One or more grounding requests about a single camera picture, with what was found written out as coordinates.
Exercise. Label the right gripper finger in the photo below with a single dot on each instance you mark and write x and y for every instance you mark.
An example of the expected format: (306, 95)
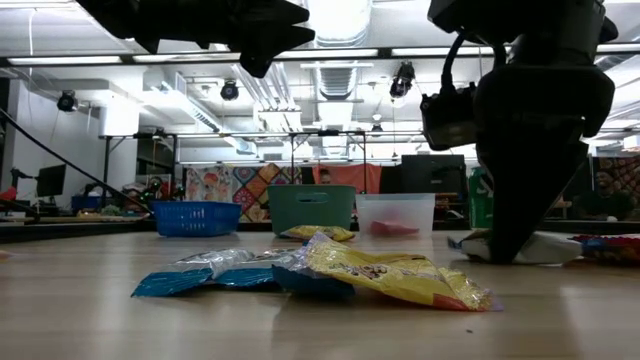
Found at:
(525, 190)

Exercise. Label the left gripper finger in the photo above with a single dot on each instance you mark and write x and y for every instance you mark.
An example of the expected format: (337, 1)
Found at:
(275, 14)
(270, 42)

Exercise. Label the blue white Hershey's bar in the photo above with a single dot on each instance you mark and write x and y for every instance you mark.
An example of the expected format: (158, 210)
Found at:
(170, 282)
(550, 250)
(245, 277)

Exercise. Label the red Skittles packet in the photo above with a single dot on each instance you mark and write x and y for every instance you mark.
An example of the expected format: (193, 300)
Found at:
(610, 248)
(392, 228)

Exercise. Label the yellow candy packet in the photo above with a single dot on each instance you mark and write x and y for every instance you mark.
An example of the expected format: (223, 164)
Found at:
(320, 233)
(395, 277)

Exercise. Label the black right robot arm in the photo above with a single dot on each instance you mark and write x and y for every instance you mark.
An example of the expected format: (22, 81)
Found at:
(525, 25)

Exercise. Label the green Sprite can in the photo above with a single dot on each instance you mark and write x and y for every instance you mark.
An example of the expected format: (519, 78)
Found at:
(477, 205)

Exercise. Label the overhead light bar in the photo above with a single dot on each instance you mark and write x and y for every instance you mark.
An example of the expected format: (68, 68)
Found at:
(320, 53)

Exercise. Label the person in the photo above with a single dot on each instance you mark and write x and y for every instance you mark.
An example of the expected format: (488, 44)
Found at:
(325, 176)
(605, 200)

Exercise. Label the black cabinet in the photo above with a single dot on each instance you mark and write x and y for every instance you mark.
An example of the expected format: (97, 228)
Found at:
(432, 175)

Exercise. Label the black metal rack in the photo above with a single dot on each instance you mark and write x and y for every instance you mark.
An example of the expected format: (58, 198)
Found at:
(325, 133)

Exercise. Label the clear plastic container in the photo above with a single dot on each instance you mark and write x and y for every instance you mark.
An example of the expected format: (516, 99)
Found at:
(395, 207)

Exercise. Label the black hanging spotlight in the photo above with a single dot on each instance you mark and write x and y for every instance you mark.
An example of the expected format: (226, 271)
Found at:
(402, 80)

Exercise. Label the colourful patchwork quilt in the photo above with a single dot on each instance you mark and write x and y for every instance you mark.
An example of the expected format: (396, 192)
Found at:
(250, 185)

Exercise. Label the red hanging cloth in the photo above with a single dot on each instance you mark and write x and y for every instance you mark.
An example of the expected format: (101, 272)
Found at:
(355, 176)

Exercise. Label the teal plastic basket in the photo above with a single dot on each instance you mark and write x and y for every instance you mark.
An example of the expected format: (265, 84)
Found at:
(310, 212)

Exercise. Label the blue plastic basket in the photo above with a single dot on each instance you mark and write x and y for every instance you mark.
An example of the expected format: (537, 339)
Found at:
(195, 217)

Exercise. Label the blue storage bin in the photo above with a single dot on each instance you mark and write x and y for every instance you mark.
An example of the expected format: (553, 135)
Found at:
(86, 202)

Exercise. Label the black computer monitor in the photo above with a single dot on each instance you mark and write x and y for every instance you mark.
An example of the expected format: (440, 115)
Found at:
(51, 180)

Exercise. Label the red clamp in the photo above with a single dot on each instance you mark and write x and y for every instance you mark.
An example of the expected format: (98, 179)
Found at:
(7, 194)

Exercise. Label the silver ventilation duct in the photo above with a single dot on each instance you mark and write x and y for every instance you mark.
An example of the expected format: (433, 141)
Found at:
(337, 20)

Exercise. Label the black dome ceiling camera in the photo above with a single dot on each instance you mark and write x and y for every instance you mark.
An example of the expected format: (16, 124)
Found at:
(67, 101)
(229, 91)

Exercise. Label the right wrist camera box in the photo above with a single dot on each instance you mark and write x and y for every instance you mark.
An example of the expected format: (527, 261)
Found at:
(447, 120)

